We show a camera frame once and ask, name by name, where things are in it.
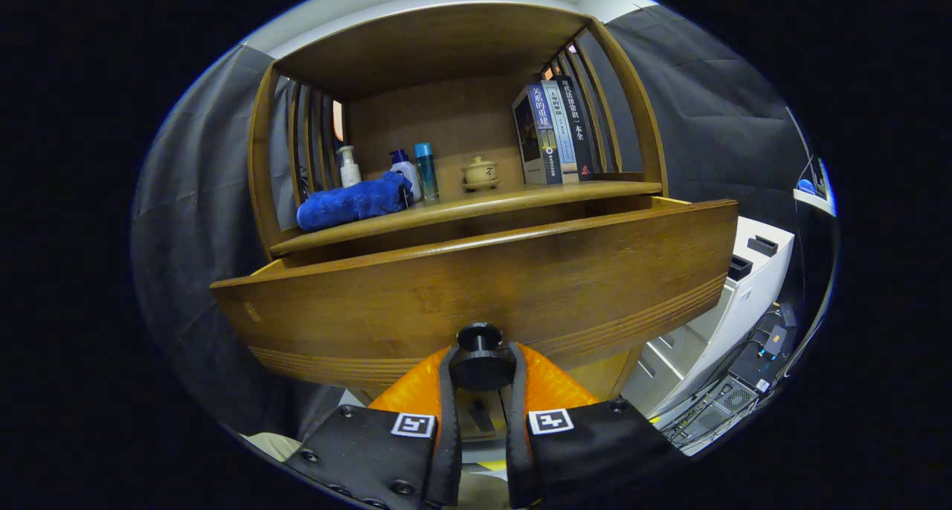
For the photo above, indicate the wooden cabinet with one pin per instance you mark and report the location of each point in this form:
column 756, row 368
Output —
column 431, row 49

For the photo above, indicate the wooden drawer with black knob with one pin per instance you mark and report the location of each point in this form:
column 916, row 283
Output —
column 483, row 279

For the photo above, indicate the book with purple spine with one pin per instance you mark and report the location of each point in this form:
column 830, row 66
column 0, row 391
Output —
column 547, row 131

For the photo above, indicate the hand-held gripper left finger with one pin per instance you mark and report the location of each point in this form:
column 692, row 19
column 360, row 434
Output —
column 450, row 450

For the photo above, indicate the white bottle with blue cap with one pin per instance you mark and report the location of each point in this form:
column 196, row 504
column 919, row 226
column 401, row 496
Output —
column 407, row 175

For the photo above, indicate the book with black spine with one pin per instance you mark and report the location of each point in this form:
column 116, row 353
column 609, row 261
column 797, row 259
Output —
column 579, row 123

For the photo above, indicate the black electronic box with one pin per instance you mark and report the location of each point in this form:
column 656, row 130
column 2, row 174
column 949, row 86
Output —
column 770, row 346

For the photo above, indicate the book with pale blue spine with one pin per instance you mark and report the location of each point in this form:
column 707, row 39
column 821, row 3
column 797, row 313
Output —
column 561, row 127

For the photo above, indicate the wooden countertop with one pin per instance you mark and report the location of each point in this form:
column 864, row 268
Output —
column 446, row 204

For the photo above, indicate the blue towel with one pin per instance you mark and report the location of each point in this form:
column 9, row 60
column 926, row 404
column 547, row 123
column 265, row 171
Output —
column 349, row 204

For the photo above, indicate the black computer case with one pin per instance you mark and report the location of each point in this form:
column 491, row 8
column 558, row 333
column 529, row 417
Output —
column 732, row 402

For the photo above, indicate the person's beige trouser leg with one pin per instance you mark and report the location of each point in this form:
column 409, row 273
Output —
column 271, row 447

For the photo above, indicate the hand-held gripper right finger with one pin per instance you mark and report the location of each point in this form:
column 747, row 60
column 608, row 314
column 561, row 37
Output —
column 517, row 450

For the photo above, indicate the white pump bottle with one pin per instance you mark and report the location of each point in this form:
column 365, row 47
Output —
column 349, row 174

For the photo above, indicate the beige lidded tea cup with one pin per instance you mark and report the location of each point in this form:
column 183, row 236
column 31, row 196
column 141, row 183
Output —
column 480, row 174

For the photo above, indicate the teal bottle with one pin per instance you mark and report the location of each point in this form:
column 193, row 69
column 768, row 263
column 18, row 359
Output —
column 426, row 172

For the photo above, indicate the white drawer unit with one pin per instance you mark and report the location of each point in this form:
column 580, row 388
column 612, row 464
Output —
column 744, row 302

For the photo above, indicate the white side desk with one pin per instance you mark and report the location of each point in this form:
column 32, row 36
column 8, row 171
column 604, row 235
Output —
column 814, row 200

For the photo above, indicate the small blue object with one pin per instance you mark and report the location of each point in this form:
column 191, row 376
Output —
column 805, row 186

